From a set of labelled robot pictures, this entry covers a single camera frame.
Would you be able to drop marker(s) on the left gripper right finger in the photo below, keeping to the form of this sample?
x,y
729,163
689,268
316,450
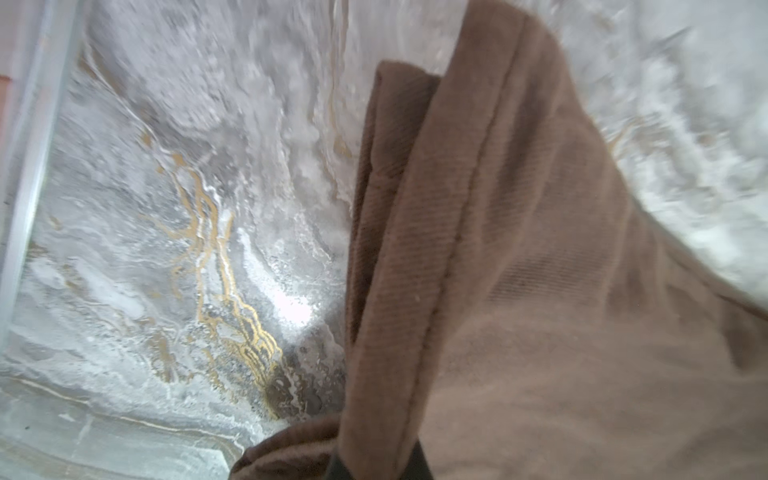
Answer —
x,y
417,467

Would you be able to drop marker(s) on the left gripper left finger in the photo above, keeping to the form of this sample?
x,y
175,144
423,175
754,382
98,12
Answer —
x,y
337,470

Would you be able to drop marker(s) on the aluminium frame rail left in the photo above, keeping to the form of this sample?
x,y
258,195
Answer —
x,y
26,149

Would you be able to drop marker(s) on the brown trousers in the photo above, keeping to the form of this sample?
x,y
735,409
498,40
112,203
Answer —
x,y
508,303

